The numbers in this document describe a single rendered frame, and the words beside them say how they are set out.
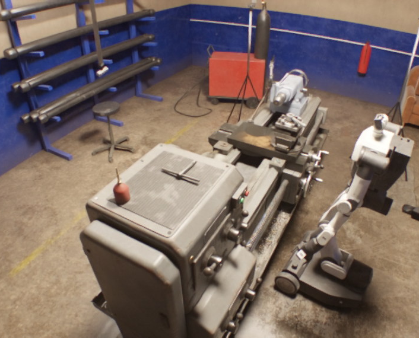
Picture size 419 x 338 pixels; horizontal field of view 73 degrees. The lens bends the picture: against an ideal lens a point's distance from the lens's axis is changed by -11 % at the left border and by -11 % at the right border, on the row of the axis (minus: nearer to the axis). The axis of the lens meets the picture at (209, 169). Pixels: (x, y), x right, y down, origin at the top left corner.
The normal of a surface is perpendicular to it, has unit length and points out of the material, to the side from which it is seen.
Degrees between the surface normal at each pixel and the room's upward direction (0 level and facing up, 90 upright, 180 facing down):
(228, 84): 90
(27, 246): 0
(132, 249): 0
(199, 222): 45
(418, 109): 90
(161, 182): 0
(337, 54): 90
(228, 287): 32
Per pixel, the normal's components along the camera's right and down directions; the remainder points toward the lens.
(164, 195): 0.00, -0.81
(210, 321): 0.47, -0.53
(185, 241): 0.62, -0.37
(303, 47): -0.48, 0.52
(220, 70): -0.15, 0.58
